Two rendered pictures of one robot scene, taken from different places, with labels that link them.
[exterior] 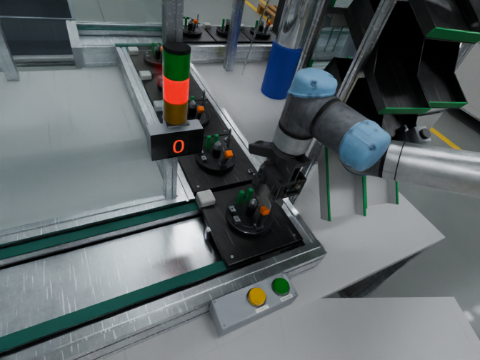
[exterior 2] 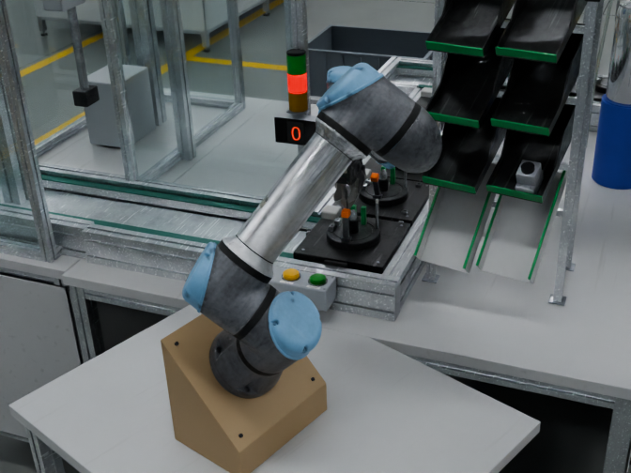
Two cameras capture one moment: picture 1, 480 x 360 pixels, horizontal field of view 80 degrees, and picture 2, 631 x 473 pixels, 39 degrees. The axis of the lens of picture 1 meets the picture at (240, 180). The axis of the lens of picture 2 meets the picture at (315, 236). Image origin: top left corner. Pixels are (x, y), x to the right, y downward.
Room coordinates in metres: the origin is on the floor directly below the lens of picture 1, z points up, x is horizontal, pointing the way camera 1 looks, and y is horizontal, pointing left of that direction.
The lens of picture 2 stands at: (-0.58, -1.72, 2.09)
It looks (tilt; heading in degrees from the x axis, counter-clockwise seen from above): 29 degrees down; 59
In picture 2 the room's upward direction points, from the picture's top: 2 degrees counter-clockwise
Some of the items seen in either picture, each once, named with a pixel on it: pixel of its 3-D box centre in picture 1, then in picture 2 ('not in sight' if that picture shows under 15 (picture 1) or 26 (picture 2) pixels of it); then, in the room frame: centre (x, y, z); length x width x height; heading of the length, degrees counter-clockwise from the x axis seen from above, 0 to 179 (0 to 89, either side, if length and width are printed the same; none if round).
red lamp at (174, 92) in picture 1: (176, 86); (297, 82); (0.51, 0.17, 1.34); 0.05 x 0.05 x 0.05
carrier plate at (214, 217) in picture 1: (248, 218); (353, 240); (0.53, -0.05, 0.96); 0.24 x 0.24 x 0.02; 36
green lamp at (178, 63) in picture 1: (176, 62); (296, 63); (0.51, 0.17, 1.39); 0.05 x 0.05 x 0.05
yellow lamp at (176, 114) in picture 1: (175, 108); (298, 99); (0.51, 0.17, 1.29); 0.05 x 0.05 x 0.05
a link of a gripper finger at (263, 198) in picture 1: (265, 199); (339, 193); (0.48, -0.07, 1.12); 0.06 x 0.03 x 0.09; 37
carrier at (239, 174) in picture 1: (216, 150); (383, 182); (0.74, 0.10, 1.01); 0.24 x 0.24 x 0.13; 36
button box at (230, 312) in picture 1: (253, 301); (291, 286); (0.31, -0.11, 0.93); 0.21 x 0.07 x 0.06; 126
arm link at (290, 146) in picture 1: (294, 136); not in sight; (0.49, -0.08, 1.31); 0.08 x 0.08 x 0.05
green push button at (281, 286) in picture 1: (281, 286); (317, 281); (0.35, -0.17, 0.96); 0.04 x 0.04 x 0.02
